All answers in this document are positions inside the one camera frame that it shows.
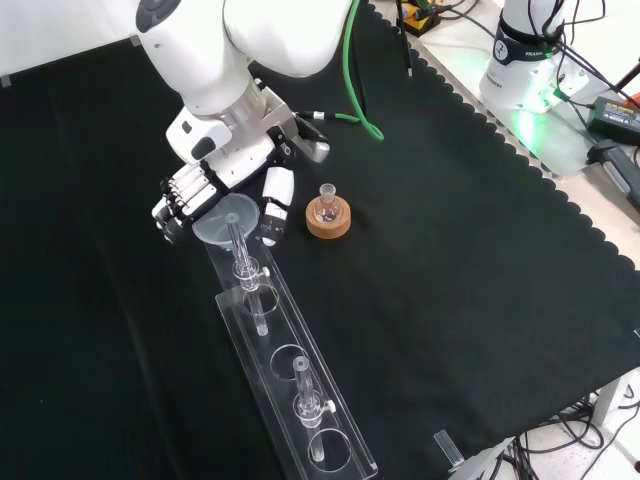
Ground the black handheld device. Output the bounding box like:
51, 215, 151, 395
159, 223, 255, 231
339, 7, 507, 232
585, 141, 640, 211

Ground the black floor cable loop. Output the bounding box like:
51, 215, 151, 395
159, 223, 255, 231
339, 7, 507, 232
547, 399, 607, 451

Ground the black cloth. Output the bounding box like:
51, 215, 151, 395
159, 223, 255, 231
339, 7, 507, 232
0, 0, 640, 480

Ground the cork ring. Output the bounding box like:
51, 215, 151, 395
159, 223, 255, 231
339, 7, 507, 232
305, 195, 352, 239

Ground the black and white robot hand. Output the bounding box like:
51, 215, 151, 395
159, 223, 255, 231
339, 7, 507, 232
152, 124, 301, 249

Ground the black stop button cable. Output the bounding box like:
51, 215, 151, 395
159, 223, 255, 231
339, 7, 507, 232
439, 3, 501, 51

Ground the clear acrylic funnel stand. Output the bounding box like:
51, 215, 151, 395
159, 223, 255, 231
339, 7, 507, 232
199, 213, 379, 480

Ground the white table leg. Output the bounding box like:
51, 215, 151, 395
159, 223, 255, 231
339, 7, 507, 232
592, 374, 624, 431

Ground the black power adapter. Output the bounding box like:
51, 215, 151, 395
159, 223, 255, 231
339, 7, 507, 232
585, 95, 640, 146

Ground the green cable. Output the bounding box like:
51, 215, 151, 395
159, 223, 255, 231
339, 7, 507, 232
309, 0, 385, 143

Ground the clear plastic funnel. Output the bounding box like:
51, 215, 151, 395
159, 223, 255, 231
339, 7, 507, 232
192, 193, 261, 250

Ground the small round-bottom glass flask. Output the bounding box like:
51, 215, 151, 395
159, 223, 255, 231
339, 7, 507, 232
313, 183, 343, 224

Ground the yellow stop button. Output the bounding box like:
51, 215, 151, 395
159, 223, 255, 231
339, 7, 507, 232
399, 0, 442, 36

